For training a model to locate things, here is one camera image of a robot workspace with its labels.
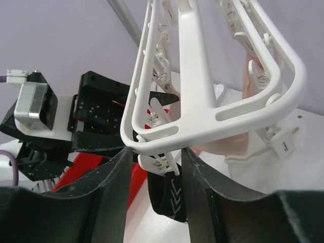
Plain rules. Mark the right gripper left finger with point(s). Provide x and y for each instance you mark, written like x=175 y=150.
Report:
x=76 y=214

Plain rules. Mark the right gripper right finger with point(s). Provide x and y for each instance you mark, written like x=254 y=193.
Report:
x=222 y=210

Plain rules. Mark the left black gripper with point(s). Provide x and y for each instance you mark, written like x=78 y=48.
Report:
x=99 y=106

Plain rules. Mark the black sock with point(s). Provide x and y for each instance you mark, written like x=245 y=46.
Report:
x=166 y=195

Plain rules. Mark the pink sock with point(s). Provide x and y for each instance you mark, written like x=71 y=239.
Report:
x=201 y=120

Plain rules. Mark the white plastic clip hanger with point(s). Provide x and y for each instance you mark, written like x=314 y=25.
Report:
x=145 y=126

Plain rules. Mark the red plastic tray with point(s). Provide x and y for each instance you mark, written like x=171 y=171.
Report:
x=86 y=171

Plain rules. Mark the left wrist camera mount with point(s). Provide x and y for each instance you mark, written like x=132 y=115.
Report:
x=38 y=111

